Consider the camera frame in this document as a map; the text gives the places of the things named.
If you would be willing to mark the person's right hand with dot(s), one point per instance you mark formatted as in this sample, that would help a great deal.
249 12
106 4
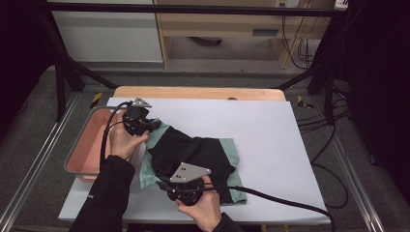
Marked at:
206 211

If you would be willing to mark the light wooden desk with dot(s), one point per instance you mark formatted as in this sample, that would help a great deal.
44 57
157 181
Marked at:
219 25

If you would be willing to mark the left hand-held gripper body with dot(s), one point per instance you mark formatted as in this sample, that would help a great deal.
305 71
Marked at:
135 119

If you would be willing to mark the white cabinet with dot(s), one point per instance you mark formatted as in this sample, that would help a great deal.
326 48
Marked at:
106 38

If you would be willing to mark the black metal stand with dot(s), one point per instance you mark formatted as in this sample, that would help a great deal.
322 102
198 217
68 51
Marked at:
60 90
328 96

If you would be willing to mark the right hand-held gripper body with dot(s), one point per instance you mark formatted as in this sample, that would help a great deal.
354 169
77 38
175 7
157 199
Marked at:
190 172

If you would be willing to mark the aluminium floor rail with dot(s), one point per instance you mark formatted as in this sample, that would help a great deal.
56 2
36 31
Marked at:
42 151
364 206

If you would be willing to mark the black curtain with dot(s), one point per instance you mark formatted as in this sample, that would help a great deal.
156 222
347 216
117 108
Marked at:
19 48
380 80

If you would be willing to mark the person's left hand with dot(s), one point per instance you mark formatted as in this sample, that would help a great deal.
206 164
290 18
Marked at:
124 143

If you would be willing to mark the black metal crossbar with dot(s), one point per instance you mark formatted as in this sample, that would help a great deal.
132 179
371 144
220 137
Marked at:
193 8

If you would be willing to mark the pink basin with grey rim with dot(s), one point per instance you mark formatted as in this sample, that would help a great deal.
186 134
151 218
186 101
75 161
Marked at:
87 148

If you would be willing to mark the black and green t-shirt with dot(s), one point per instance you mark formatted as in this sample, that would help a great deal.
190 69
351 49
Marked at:
193 151

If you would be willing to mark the white power strip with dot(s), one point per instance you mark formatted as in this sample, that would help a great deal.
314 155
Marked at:
341 4

